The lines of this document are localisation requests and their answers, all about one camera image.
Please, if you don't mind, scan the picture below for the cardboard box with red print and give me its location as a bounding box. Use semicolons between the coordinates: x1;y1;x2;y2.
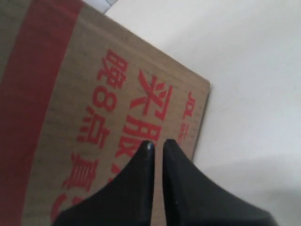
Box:
0;0;210;226

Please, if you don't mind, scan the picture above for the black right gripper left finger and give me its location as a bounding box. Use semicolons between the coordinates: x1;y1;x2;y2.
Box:
53;141;155;226

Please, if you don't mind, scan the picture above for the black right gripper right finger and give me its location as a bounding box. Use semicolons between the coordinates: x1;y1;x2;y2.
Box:
162;139;277;226

